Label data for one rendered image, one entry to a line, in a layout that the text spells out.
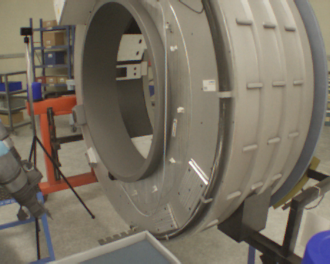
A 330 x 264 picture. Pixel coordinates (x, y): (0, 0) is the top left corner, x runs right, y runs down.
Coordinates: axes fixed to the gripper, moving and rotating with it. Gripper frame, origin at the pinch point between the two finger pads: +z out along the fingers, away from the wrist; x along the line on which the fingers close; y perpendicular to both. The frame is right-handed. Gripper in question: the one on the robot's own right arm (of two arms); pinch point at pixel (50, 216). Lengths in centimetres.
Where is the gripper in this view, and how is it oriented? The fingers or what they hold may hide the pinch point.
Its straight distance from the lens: 116.8
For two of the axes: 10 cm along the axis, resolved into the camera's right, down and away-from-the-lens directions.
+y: -7.0, 5.5, -4.5
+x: 6.8, 3.2, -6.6
